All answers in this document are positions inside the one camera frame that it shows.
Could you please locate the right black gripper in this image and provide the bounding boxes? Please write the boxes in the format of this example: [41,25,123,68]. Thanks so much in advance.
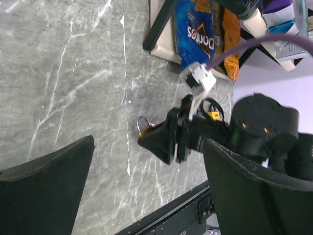
[137,95,230,165]

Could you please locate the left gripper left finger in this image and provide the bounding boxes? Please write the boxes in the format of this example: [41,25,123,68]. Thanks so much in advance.
[0,136,95,235]

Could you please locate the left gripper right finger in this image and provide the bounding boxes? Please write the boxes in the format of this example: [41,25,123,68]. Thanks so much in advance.
[203,140,313,235]

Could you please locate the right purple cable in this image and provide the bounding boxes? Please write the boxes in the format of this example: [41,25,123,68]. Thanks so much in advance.
[207,34,313,71]

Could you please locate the small brass padlock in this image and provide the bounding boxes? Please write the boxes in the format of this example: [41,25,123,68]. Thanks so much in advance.
[136,116,155,138]

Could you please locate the blue Doritos bag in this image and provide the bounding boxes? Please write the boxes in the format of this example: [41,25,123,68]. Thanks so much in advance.
[174,0,215,70]

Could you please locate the beige three tier shelf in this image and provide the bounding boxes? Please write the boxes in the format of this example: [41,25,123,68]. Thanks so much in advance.
[143,0,304,69]

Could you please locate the yellow padlock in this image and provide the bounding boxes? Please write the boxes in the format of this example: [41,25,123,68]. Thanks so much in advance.
[207,104,224,121]

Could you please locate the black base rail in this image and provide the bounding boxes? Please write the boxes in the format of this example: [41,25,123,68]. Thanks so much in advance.
[116,181,220,235]

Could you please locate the brown snack bag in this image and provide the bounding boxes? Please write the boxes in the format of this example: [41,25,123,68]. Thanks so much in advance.
[211,0,224,60]

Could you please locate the yellow honey dijon bag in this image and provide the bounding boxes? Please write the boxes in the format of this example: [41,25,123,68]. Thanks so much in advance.
[222,8,241,83]

